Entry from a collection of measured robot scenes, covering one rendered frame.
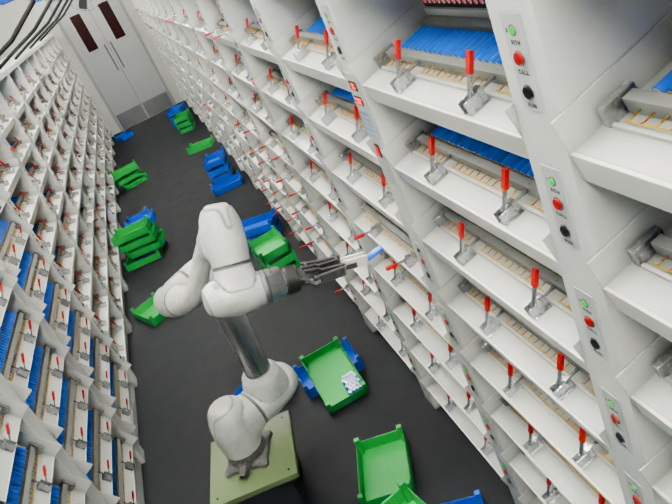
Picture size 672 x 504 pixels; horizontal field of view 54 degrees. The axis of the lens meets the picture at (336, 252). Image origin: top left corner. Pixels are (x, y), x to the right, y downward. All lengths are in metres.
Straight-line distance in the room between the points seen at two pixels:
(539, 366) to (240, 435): 1.40
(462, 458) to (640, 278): 1.76
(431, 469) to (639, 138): 1.97
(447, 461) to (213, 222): 1.39
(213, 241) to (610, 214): 1.04
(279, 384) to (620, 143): 1.96
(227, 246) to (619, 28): 1.10
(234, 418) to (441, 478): 0.79
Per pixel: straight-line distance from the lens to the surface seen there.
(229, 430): 2.52
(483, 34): 1.21
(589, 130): 0.84
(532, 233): 1.08
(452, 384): 2.38
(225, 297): 1.67
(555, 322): 1.21
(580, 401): 1.35
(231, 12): 2.78
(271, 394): 2.56
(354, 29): 1.43
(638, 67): 0.87
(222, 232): 1.66
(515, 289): 1.31
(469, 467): 2.57
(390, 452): 2.73
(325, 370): 3.13
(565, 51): 0.80
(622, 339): 1.01
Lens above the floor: 1.90
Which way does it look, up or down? 27 degrees down
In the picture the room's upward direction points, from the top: 25 degrees counter-clockwise
